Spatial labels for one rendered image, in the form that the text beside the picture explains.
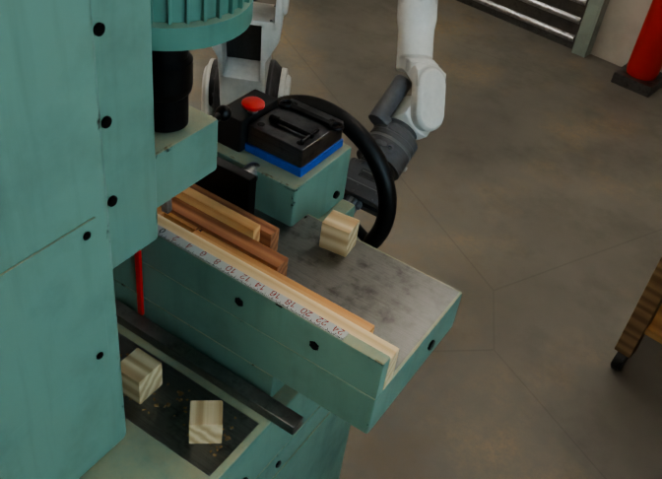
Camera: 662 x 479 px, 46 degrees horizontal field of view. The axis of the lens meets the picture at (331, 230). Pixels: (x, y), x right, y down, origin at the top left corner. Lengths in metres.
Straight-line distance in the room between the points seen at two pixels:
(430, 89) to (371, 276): 0.53
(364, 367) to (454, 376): 1.30
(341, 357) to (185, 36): 0.35
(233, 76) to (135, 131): 1.05
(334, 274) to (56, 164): 0.43
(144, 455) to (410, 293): 0.35
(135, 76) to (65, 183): 0.13
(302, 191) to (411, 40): 0.52
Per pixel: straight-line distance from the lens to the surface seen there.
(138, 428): 0.91
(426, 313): 0.92
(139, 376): 0.90
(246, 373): 0.93
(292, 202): 0.98
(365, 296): 0.92
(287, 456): 1.03
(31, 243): 0.63
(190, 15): 0.72
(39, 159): 0.59
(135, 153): 0.73
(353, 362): 0.80
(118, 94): 0.69
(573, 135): 3.24
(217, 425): 0.87
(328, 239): 0.96
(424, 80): 1.38
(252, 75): 1.76
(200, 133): 0.86
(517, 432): 2.03
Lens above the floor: 1.53
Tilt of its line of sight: 39 degrees down
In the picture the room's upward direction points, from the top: 9 degrees clockwise
